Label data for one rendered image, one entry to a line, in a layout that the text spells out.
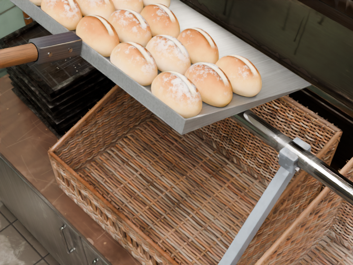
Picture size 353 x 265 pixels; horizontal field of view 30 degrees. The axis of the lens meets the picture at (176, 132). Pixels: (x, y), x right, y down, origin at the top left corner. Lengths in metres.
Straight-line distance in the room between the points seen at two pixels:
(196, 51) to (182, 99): 0.19
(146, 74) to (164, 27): 0.19
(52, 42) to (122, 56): 0.12
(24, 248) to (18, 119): 0.60
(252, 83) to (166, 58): 0.16
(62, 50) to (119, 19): 0.15
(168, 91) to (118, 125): 0.79
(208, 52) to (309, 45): 0.37
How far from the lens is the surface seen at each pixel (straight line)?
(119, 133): 1.85
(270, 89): 1.22
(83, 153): 1.79
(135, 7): 1.33
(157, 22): 1.27
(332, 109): 1.59
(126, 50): 1.12
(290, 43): 1.54
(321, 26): 1.49
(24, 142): 1.95
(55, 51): 1.13
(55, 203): 1.79
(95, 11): 1.28
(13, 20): 2.74
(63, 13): 1.23
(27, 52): 1.10
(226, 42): 1.35
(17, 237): 2.47
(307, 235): 1.58
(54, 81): 1.80
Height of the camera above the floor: 2.01
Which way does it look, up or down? 49 degrees down
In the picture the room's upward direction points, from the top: 4 degrees counter-clockwise
